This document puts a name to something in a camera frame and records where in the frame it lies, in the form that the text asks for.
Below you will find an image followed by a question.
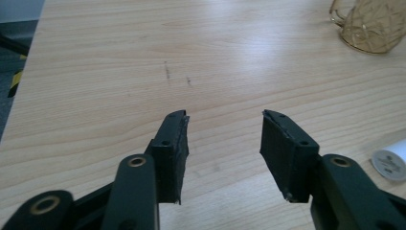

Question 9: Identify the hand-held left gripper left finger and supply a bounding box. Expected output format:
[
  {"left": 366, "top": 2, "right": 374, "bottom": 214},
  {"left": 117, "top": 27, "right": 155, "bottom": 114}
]
[{"left": 145, "top": 109, "right": 191, "bottom": 205}]

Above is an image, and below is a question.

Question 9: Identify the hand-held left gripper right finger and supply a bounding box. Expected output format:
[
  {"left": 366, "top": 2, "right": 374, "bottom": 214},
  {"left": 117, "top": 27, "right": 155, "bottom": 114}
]
[{"left": 259, "top": 109, "right": 321, "bottom": 204}]

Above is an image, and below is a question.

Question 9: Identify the white toothpaste tube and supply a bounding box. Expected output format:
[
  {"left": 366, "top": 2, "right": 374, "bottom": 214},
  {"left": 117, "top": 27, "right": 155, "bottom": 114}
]
[{"left": 371, "top": 138, "right": 406, "bottom": 183}]

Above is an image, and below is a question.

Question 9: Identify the amber glass cup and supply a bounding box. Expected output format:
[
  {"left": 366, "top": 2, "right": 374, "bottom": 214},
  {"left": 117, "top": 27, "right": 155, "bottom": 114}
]
[{"left": 328, "top": 0, "right": 406, "bottom": 55}]

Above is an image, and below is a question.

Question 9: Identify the yellow-black floor tape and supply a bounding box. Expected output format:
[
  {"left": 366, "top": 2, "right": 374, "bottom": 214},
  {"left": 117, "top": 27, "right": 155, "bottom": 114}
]
[{"left": 7, "top": 69, "right": 24, "bottom": 99}]

